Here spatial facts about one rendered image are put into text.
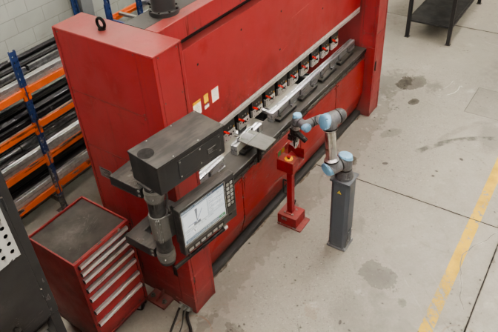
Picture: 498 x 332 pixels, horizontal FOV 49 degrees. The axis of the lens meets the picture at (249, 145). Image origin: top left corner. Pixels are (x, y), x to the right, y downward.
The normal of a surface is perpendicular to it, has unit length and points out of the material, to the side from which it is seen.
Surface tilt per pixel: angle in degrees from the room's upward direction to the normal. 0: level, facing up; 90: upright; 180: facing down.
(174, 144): 0
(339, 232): 90
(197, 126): 0
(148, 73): 90
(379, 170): 0
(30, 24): 90
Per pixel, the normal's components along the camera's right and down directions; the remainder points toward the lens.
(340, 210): -0.54, 0.53
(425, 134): -0.05, -0.80
